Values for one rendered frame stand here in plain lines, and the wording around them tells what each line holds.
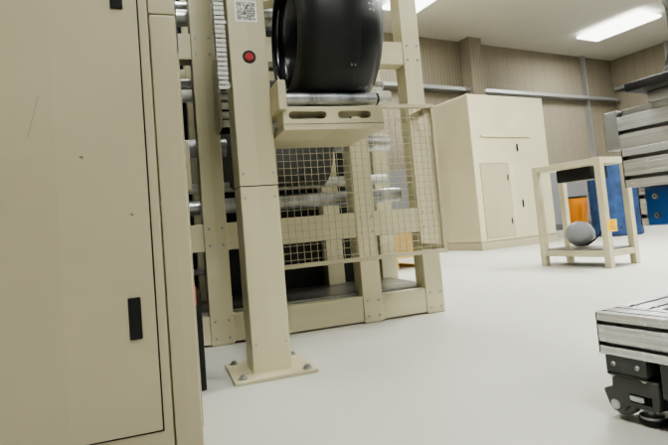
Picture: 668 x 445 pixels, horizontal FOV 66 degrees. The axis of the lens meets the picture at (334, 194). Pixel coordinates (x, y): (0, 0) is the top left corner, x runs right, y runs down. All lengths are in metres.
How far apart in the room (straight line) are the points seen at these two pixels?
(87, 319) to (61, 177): 0.25
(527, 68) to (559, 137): 1.58
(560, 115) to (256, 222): 10.34
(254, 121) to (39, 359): 1.03
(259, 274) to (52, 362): 0.85
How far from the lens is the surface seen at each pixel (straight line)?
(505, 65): 10.84
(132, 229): 1.01
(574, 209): 9.10
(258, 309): 1.74
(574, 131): 11.98
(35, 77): 1.07
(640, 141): 1.33
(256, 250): 1.73
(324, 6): 1.75
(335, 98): 1.78
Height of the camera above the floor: 0.46
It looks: 3 degrees up
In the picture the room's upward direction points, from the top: 5 degrees counter-clockwise
